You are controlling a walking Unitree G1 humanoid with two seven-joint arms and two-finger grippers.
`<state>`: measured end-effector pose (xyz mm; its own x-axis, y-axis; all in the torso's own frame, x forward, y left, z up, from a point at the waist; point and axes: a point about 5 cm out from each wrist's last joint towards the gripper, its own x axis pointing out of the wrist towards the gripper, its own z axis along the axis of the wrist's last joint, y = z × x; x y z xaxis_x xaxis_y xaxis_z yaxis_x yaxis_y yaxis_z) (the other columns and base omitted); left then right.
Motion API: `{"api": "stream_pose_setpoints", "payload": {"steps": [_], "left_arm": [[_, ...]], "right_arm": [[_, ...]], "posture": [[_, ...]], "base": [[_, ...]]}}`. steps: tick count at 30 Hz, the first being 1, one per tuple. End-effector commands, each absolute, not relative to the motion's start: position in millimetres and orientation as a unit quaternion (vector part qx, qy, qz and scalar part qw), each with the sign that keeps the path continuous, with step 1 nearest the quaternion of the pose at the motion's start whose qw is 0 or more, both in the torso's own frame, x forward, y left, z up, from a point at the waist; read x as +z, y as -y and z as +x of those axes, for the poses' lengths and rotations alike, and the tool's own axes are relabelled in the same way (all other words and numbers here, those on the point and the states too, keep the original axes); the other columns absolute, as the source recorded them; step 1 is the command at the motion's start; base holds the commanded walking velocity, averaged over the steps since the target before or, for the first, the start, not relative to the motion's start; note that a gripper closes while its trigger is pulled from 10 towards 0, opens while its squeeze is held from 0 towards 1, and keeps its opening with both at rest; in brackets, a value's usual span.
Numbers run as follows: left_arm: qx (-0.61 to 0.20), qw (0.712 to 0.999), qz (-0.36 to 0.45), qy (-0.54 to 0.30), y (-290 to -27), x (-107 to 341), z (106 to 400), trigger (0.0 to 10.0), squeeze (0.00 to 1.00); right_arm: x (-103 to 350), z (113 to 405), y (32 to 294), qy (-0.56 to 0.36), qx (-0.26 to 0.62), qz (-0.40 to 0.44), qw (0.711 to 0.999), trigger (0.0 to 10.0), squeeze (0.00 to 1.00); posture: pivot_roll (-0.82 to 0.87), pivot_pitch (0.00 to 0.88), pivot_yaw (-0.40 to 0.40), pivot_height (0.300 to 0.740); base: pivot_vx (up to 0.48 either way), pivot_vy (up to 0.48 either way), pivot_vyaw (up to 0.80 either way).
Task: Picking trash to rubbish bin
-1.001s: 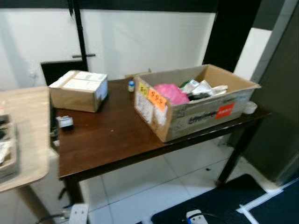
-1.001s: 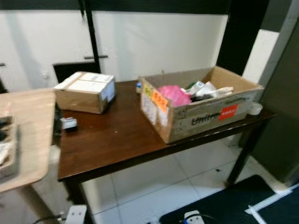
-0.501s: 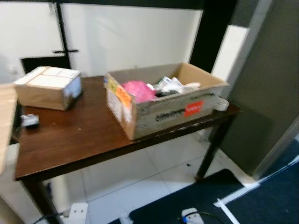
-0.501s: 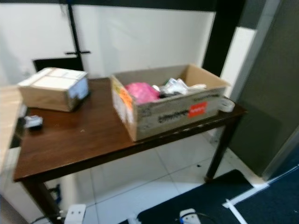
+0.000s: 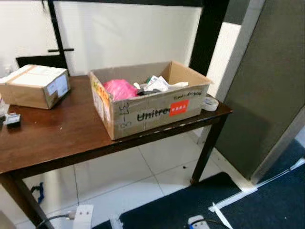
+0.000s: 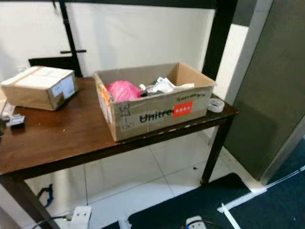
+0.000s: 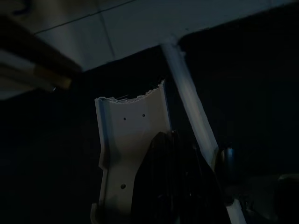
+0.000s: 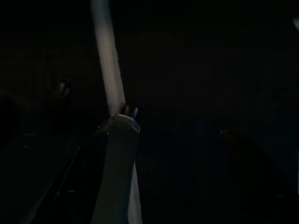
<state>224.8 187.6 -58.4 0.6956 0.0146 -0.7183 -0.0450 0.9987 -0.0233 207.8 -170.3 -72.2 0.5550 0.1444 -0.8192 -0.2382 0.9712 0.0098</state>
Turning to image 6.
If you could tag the white crumpled paper trash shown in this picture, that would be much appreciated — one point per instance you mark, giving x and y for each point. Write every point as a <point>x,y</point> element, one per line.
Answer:
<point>164,86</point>

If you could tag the small grey plastic part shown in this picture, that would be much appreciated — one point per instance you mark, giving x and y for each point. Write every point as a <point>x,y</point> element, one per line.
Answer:
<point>18,121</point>

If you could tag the small sealed cardboard box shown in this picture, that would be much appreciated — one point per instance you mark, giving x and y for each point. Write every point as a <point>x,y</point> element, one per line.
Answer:
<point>33,95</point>

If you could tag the black flat panel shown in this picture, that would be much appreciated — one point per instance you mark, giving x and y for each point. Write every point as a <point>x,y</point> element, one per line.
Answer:
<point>52,62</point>

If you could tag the dark brown wooden table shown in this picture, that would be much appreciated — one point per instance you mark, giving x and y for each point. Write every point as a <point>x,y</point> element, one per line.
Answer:
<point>71,138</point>

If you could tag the small blue black object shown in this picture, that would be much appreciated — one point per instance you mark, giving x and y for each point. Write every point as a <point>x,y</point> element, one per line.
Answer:
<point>46,195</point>

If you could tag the slanted black stand pole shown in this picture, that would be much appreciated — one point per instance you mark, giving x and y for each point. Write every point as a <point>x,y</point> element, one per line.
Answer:
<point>71,36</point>

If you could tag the pink plastic bag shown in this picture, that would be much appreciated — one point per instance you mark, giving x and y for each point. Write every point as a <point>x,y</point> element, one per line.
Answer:
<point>123,90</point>

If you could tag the large open cardboard box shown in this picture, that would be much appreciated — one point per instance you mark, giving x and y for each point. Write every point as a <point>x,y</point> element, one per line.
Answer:
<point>152,117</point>

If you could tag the white tape roll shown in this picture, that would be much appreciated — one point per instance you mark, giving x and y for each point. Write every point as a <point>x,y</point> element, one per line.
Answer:
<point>212,107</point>

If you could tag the black square pillar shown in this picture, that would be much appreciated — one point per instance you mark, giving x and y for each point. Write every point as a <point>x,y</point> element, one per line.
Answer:
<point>219,38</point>

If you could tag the grey partition panel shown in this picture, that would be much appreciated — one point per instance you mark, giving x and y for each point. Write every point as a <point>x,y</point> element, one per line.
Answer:
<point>271,86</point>

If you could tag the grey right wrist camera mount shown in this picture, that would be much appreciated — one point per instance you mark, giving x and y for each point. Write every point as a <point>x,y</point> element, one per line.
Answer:
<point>196,223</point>

